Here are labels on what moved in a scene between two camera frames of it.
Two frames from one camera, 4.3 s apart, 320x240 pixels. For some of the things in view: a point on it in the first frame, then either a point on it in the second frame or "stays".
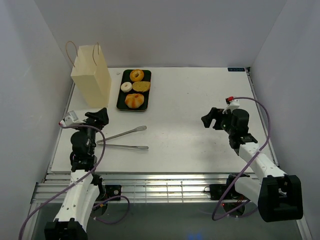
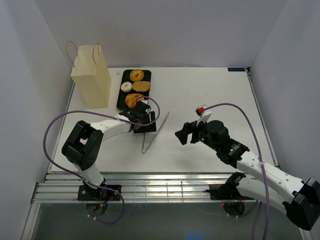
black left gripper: x=102 y=117 to x=151 y=127
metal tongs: x=139 y=129 to x=143 y=150
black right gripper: x=207 y=119 to x=189 y=128
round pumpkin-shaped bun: x=134 y=100 stays
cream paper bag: x=91 y=76 stays
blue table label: x=236 y=69 stays
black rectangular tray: x=126 y=78 stays
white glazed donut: x=126 y=87 stays
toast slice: x=141 y=86 stays
